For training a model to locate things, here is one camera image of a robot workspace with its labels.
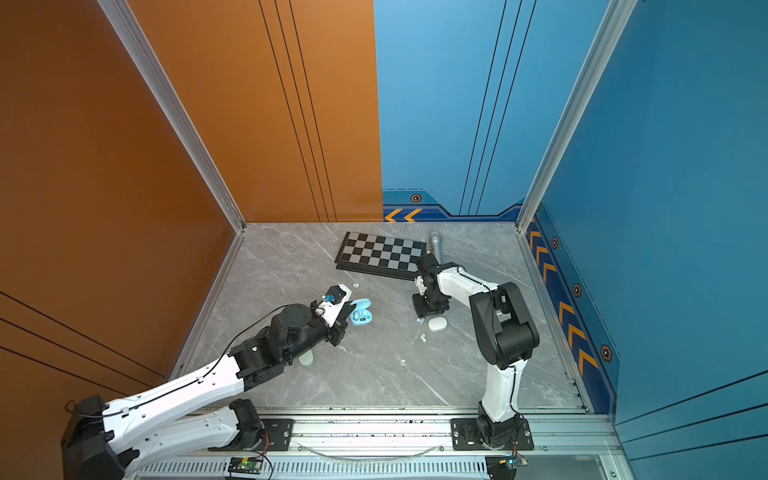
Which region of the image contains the white earbud charging case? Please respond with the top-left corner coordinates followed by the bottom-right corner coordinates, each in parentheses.
top-left (428, 317), bottom-right (448, 332)

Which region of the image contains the blue earbud charging case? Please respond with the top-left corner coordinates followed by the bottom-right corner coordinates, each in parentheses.
top-left (349, 299), bottom-right (373, 326)

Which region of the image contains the green earbud charging case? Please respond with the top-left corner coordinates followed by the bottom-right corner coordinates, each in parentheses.
top-left (298, 350), bottom-right (315, 367)

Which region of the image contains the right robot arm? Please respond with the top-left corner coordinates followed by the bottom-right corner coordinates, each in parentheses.
top-left (412, 253), bottom-right (540, 451)

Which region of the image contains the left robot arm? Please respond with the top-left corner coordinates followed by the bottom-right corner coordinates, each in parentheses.
top-left (61, 301), bottom-right (356, 479)

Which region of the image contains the black and silver chessboard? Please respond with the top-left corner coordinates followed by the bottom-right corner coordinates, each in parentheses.
top-left (334, 232), bottom-right (427, 280)

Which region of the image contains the silver microphone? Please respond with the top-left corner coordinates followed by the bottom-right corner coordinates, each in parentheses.
top-left (429, 231), bottom-right (443, 264)

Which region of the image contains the left green circuit board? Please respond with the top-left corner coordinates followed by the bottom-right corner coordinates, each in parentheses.
top-left (227, 456), bottom-right (265, 477)

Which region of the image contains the green circuit board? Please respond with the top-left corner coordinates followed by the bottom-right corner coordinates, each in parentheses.
top-left (499, 454), bottom-right (529, 470)
top-left (227, 456), bottom-right (265, 477)

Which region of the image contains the right green circuit board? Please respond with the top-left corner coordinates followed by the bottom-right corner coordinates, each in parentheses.
top-left (499, 454), bottom-right (529, 470)

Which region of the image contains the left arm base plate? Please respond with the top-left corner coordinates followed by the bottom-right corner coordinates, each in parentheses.
top-left (208, 418), bottom-right (295, 453)

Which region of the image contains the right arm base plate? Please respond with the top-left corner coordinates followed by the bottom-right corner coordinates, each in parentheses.
top-left (450, 414), bottom-right (535, 451)

